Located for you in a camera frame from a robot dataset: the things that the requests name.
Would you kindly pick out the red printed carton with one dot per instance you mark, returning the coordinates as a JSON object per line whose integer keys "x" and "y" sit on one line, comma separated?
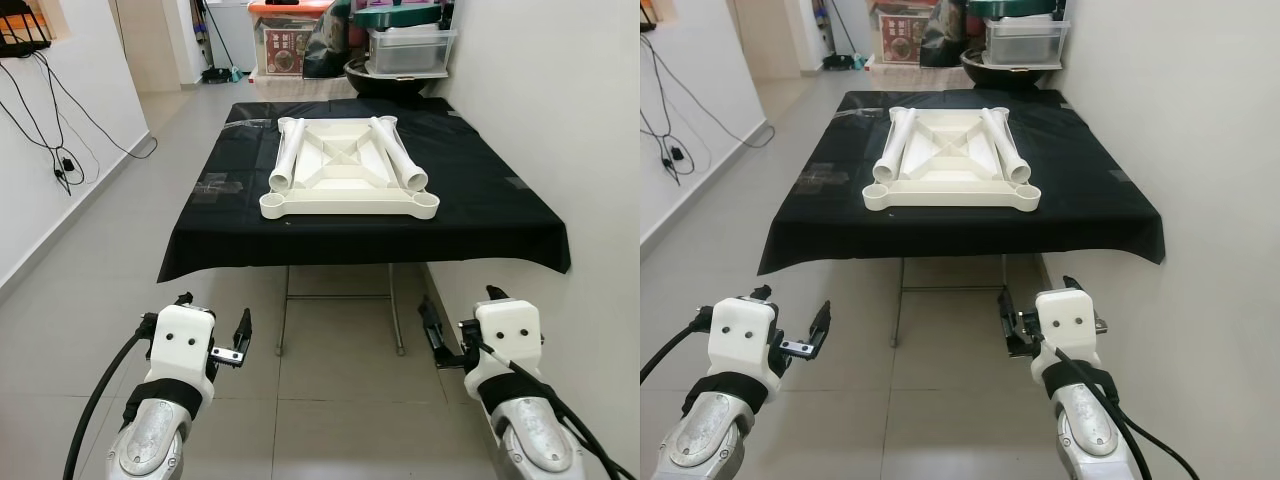
{"x": 283, "y": 50}
{"x": 905, "y": 40}

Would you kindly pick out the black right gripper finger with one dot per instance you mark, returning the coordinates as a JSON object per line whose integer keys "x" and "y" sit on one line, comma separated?
{"x": 1009, "y": 320}
{"x": 432, "y": 330}
{"x": 496, "y": 294}
{"x": 1071, "y": 284}

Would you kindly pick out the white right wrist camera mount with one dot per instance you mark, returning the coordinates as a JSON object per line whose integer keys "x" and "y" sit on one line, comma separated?
{"x": 1065, "y": 325}
{"x": 510, "y": 335}

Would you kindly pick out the large grey tape patch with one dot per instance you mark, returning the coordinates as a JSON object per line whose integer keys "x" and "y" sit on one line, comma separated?
{"x": 825, "y": 179}
{"x": 215, "y": 187}

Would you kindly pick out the low translucent storage box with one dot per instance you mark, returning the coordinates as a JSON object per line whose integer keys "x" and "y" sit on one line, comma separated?
{"x": 910, "y": 78}
{"x": 295, "y": 88}

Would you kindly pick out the black router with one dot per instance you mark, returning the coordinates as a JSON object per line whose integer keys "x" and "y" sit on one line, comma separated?
{"x": 25, "y": 40}
{"x": 647, "y": 15}

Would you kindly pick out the green cooking pot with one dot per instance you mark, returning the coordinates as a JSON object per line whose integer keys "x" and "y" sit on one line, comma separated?
{"x": 1015, "y": 8}
{"x": 400, "y": 15}

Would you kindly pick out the black power adapter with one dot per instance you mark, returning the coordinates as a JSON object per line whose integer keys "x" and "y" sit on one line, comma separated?
{"x": 677, "y": 156}
{"x": 66, "y": 166}

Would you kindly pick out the clear plastic container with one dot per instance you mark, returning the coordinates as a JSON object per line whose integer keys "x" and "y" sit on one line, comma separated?
{"x": 1025, "y": 45}
{"x": 410, "y": 52}

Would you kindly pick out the white plastic table leg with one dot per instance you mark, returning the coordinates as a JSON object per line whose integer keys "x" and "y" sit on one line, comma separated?
{"x": 1005, "y": 145}
{"x": 285, "y": 155}
{"x": 400, "y": 155}
{"x": 893, "y": 145}

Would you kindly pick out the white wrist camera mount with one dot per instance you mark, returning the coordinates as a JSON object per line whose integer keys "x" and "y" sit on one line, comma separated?
{"x": 740, "y": 335}
{"x": 1065, "y": 325}
{"x": 510, "y": 335}
{"x": 180, "y": 340}

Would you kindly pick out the white plastic children table top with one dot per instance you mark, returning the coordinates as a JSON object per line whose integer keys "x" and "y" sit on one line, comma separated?
{"x": 950, "y": 197}
{"x": 350, "y": 205}

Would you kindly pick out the white appliance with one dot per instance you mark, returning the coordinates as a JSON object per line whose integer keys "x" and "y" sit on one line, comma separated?
{"x": 235, "y": 35}
{"x": 855, "y": 25}

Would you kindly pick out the small grey tape patch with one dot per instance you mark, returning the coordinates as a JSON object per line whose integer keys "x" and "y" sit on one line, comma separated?
{"x": 1120, "y": 175}
{"x": 518, "y": 183}

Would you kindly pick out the clear tape strip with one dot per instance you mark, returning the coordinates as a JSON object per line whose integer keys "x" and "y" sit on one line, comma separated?
{"x": 258, "y": 122}
{"x": 865, "y": 112}

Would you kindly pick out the metal folding table frame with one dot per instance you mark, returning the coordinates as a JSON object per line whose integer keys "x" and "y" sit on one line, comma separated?
{"x": 950, "y": 288}
{"x": 340, "y": 296}

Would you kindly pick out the black tablecloth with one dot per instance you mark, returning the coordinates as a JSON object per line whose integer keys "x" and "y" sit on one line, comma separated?
{"x": 480, "y": 220}
{"x": 1090, "y": 215}

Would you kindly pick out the black wok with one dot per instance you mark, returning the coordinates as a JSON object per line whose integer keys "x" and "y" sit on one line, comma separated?
{"x": 380, "y": 84}
{"x": 1000, "y": 77}

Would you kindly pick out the broom with dustpan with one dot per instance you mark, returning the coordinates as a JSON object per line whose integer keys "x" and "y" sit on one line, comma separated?
{"x": 218, "y": 74}
{"x": 845, "y": 62}

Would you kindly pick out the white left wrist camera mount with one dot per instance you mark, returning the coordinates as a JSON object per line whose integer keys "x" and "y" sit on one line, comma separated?
{"x": 740, "y": 335}
{"x": 180, "y": 340}

